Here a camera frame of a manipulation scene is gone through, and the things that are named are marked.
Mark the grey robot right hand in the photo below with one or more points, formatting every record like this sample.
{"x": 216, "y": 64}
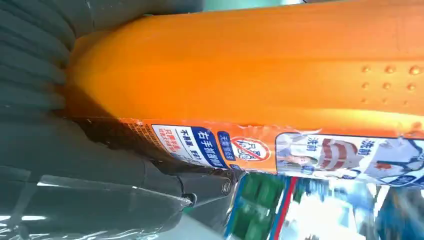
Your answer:
{"x": 82, "y": 185}

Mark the green table mat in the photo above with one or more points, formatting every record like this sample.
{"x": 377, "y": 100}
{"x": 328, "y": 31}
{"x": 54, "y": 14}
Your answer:
{"x": 248, "y": 4}

